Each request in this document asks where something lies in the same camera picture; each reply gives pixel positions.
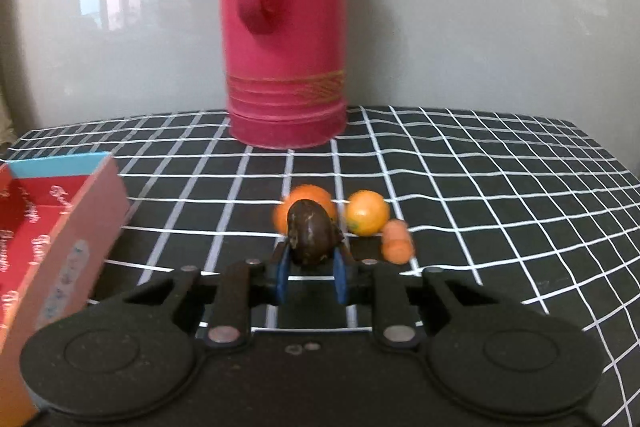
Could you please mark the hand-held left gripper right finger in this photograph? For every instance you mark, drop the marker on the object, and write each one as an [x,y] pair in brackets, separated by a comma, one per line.
[342,278]

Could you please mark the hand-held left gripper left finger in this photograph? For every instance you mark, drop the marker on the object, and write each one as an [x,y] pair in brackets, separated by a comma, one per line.
[283,277]

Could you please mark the dark brown fruit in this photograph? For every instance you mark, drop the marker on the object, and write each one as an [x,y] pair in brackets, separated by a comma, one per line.
[311,232]

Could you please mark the green and red cardboard box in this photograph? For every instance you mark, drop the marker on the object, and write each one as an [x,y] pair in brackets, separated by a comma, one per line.
[55,227]

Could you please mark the large carrot piece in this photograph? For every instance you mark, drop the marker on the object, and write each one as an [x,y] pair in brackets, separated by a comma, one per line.
[397,242]

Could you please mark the orange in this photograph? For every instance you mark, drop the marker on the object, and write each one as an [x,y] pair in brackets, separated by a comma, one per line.
[368,213]
[310,194]

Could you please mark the black white checked tablecloth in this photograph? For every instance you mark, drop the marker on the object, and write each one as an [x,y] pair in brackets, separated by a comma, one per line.
[500,207]

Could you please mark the red thermos flask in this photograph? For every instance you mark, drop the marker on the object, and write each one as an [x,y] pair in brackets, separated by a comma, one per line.
[285,32]

